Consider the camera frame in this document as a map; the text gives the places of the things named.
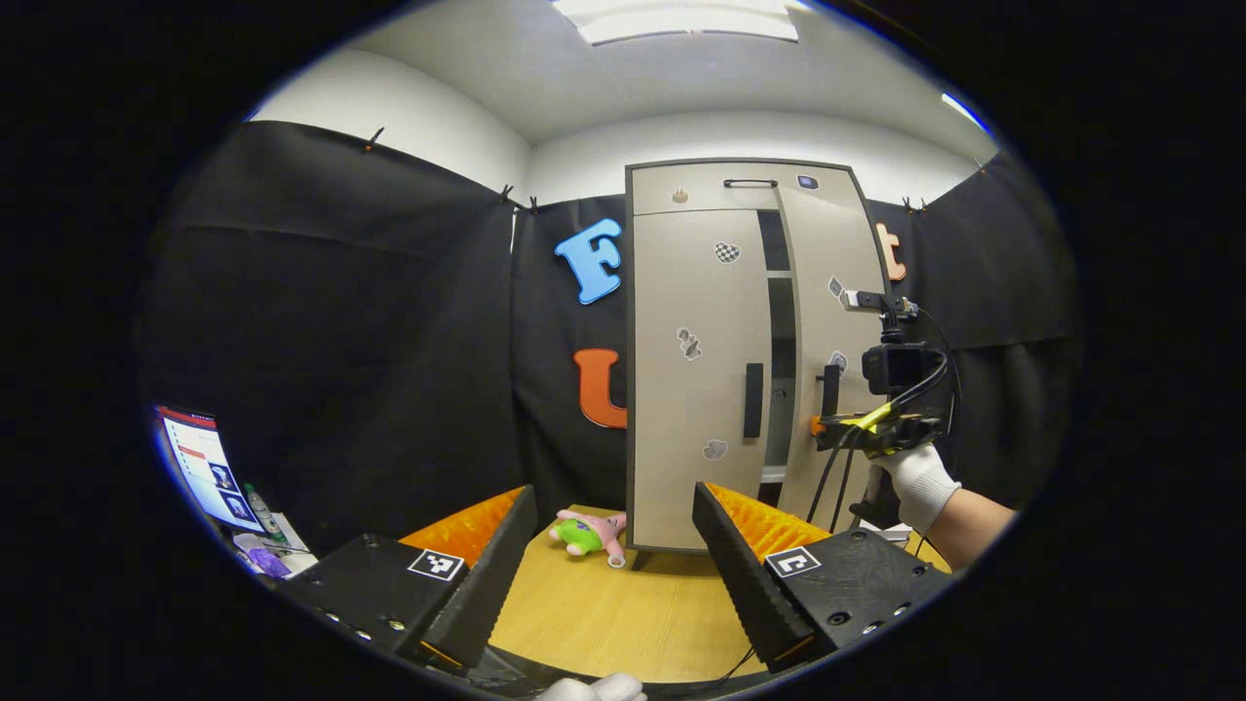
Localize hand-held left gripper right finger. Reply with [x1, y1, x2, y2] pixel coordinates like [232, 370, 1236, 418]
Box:
[692, 481, 957, 673]

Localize grey cabinet drawer front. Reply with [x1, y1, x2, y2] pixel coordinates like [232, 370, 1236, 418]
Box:
[631, 163, 862, 217]

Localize computer monitor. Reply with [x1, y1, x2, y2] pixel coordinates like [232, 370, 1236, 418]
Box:
[156, 406, 264, 535]

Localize grey shoe cabinet door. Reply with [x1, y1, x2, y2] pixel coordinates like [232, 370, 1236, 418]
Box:
[776, 185, 892, 532]
[631, 209, 780, 551]

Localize black backdrop cloth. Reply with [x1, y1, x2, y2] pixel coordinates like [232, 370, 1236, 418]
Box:
[136, 119, 1081, 561]

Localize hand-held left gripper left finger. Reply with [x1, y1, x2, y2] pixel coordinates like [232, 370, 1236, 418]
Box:
[282, 485, 538, 673]

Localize green and pink plush toy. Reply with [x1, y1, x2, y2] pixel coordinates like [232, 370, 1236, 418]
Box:
[548, 509, 627, 569]

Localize ceiling light panel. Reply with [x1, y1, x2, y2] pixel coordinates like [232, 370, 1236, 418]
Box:
[552, 0, 799, 46]
[941, 92, 989, 132]

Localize grey double-door shoe cabinet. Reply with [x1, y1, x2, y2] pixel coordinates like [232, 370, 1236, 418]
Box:
[623, 159, 901, 556]

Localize small clear bottle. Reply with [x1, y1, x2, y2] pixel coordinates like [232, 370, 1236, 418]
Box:
[243, 484, 288, 543]

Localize black cable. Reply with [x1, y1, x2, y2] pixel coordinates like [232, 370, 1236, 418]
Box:
[806, 428, 858, 527]

